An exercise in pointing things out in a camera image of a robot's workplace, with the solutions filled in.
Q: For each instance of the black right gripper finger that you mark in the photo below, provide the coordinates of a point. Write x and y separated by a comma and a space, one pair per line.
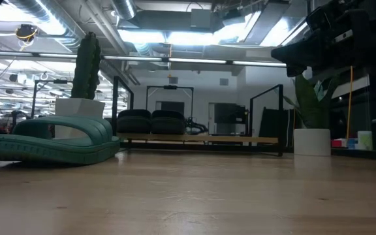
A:
294, 60

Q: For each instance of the green slide sandal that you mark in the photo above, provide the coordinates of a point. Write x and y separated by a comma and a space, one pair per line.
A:
60, 150

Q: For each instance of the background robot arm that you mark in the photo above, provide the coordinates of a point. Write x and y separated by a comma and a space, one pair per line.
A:
15, 119

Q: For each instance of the green snake plant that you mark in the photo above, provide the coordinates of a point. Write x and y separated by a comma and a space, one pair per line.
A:
307, 104

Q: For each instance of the black panel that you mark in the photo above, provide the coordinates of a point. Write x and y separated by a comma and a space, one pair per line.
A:
269, 127

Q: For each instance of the black equipment cabinet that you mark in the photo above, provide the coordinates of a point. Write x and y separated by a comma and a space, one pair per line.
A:
228, 114

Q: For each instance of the red box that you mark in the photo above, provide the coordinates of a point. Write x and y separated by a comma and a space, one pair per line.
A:
336, 143

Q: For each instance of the long ceiling light bar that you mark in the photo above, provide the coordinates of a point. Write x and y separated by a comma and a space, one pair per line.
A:
194, 60

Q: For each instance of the blue box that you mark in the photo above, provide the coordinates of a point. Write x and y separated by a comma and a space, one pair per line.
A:
351, 143

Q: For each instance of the grey ceiling box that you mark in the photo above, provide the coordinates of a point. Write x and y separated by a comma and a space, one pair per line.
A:
201, 18

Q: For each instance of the white and green container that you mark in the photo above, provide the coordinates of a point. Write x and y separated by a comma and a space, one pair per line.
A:
365, 140

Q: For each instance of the tall green cactus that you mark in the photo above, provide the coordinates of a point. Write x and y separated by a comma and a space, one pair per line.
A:
86, 65

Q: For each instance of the grey square wall vent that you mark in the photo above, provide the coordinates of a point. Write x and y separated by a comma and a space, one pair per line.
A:
224, 82
173, 80

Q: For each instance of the silver ventilation duct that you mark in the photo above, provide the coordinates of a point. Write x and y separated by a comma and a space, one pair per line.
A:
60, 29

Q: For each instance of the black background rig frame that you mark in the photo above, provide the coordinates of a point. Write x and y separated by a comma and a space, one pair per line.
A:
34, 98
170, 87

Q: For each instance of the wooden shelf black metal frame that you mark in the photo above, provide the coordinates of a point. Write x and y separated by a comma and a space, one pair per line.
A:
240, 139

